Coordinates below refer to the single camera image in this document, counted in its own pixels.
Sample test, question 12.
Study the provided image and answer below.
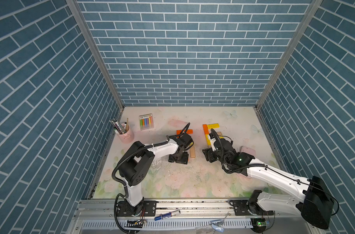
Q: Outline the yellow block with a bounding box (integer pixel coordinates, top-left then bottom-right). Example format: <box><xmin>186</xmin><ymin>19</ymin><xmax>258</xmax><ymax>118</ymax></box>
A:
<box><xmin>207</xmin><ymin>123</ymin><xmax>220</xmax><ymax>129</ymax></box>
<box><xmin>205</xmin><ymin>134</ymin><xmax>211</xmax><ymax>147</ymax></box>

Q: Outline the orange block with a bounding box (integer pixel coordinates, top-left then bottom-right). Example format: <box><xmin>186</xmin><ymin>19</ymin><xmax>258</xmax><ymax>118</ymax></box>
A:
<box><xmin>203</xmin><ymin>124</ymin><xmax>209</xmax><ymax>135</ymax></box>
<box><xmin>176</xmin><ymin>129</ymin><xmax>193</xmax><ymax>135</ymax></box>

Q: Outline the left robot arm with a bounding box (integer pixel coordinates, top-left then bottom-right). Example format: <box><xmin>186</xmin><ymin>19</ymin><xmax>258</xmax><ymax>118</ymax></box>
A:
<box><xmin>111</xmin><ymin>123</ymin><xmax>194</xmax><ymax>217</ymax></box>

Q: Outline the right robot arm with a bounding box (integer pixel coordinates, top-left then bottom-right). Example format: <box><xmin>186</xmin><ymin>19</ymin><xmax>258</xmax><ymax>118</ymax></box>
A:
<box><xmin>203</xmin><ymin>129</ymin><xmax>339</xmax><ymax>230</ymax></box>

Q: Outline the orange block top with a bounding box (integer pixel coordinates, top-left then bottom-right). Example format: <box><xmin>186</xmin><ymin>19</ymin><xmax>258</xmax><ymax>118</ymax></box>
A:
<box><xmin>203</xmin><ymin>124</ymin><xmax>209</xmax><ymax>135</ymax></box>

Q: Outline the pink plastic tray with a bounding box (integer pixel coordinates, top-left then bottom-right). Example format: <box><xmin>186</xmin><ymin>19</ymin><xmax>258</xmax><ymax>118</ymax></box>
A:
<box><xmin>240</xmin><ymin>146</ymin><xmax>256</xmax><ymax>157</ymax></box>

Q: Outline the highlighter marker pack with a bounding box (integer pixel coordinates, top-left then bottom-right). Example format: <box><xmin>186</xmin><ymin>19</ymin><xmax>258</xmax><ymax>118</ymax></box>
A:
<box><xmin>139</xmin><ymin>114</ymin><xmax>154</xmax><ymax>131</ymax></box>

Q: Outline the pink pen holder cup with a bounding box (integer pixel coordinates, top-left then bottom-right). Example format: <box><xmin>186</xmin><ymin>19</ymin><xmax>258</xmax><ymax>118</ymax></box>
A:
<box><xmin>109</xmin><ymin>118</ymin><xmax>134</xmax><ymax>144</ymax></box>

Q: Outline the blue screwdriver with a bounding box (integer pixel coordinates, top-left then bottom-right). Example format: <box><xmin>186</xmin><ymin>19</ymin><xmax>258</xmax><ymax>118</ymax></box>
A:
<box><xmin>154</xmin><ymin>210</ymin><xmax>180</xmax><ymax>221</ymax></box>

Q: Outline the blue white tape dispenser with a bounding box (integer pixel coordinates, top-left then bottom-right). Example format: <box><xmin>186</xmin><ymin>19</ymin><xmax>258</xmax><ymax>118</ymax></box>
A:
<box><xmin>211</xmin><ymin>219</ymin><xmax>224</xmax><ymax>233</ymax></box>

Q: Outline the green led circuit board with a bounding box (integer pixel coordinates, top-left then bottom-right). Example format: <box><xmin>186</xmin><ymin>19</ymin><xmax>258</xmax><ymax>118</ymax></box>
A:
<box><xmin>251</xmin><ymin>218</ymin><xmax>269</xmax><ymax>234</ymax></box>

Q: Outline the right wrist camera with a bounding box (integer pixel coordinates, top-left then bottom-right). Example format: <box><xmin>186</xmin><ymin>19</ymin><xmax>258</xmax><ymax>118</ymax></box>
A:
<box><xmin>210</xmin><ymin>138</ymin><xmax>217</xmax><ymax>152</ymax></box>

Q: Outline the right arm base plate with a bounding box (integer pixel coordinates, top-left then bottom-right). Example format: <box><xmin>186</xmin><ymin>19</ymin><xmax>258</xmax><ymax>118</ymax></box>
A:
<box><xmin>229</xmin><ymin>199</ymin><xmax>275</xmax><ymax>216</ymax></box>

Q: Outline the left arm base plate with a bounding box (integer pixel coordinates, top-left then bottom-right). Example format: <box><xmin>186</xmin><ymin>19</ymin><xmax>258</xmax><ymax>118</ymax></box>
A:
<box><xmin>116</xmin><ymin>200</ymin><xmax>157</xmax><ymax>217</ymax></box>

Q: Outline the aluminium front rail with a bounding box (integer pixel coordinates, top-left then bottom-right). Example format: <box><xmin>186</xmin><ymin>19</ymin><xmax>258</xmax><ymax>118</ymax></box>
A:
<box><xmin>74</xmin><ymin>198</ymin><xmax>299</xmax><ymax>219</ymax></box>

